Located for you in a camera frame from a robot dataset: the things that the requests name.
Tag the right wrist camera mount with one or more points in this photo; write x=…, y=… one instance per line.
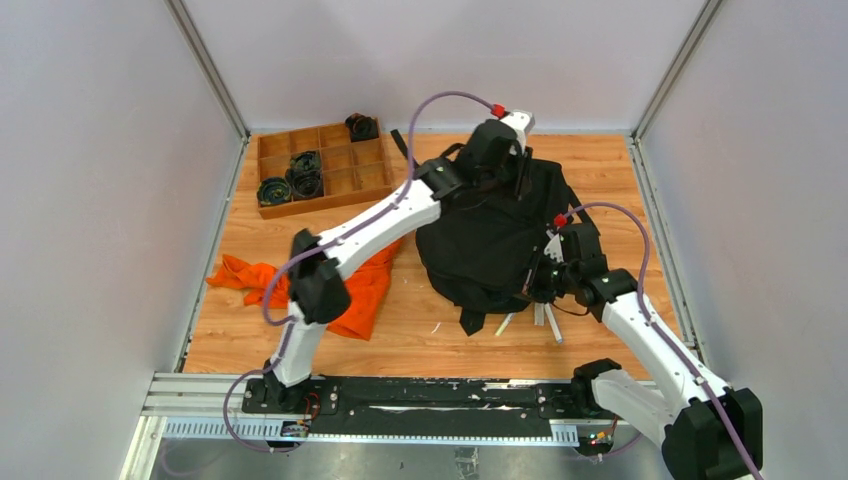
x=553, y=249

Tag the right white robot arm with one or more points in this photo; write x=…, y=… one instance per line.
x=704, y=428

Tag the white marker pen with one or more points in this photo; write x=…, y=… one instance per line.
x=549, y=313

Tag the yellow-green pencil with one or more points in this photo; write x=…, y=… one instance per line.
x=504, y=324

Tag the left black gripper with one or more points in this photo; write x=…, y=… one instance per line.
x=506, y=177

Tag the dark coiled roll back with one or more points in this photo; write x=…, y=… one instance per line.
x=362, y=127

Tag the orange cloth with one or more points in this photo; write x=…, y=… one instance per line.
x=366, y=289

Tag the black backpack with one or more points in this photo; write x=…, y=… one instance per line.
x=477, y=256

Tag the dark coiled roll front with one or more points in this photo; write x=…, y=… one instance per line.
x=274, y=191

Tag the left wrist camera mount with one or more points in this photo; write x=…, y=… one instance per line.
x=522, y=122

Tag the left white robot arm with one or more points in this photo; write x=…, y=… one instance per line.
x=433, y=189

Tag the wooden compartment tray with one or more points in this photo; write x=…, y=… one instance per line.
x=322, y=167

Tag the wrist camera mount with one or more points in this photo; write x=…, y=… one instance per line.
x=553, y=249
x=522, y=122

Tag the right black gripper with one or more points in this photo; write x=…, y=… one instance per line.
x=528, y=284

